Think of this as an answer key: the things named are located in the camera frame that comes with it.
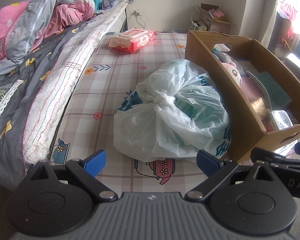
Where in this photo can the white round tin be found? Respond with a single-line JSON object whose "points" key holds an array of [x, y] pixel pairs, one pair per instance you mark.
{"points": [[281, 121]]}

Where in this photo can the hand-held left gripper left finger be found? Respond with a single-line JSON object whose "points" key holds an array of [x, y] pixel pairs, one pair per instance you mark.
{"points": [[96, 161]]}

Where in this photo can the pale green plastic bag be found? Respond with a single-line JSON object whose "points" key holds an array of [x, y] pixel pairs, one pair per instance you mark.
{"points": [[165, 125]]}

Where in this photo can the pink and grey quilt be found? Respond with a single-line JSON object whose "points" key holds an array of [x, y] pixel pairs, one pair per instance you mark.
{"points": [[27, 17]]}

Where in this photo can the pink folded cloth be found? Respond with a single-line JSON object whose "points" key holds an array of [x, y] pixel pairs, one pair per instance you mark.
{"points": [[250, 90]]}

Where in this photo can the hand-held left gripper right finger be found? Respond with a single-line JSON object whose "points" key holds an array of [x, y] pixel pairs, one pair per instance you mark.
{"points": [[206, 161]]}

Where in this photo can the printed cardboard box with clutter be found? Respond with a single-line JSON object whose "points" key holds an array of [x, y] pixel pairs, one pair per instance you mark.
{"points": [[215, 22]]}

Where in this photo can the red wet wipes pack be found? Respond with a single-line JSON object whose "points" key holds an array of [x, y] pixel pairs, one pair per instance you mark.
{"points": [[135, 38]]}

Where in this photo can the large brown cardboard box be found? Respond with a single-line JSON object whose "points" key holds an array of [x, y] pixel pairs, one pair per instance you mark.
{"points": [[230, 105]]}

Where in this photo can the teal checked towel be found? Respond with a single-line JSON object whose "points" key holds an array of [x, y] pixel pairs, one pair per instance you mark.
{"points": [[272, 87]]}

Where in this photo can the pink hanging clothes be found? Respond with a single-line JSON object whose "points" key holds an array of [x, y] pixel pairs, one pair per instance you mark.
{"points": [[288, 17]]}

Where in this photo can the pink plush toy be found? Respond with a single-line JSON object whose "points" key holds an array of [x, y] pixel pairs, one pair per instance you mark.
{"points": [[231, 72]]}

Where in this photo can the brown folded cloth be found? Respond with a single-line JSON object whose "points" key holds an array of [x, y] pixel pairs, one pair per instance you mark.
{"points": [[258, 107]]}

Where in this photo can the teal cartoon pillow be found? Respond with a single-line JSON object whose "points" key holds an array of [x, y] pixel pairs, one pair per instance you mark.
{"points": [[90, 0]]}

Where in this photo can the white quilted mattress pad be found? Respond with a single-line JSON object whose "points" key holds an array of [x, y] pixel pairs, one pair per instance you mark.
{"points": [[62, 80]]}

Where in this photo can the wall socket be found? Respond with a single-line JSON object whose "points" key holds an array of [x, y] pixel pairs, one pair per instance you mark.
{"points": [[138, 12]]}

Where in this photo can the grey bedsheet with yellow prints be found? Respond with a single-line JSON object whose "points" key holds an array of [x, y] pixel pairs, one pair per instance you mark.
{"points": [[15, 135]]}

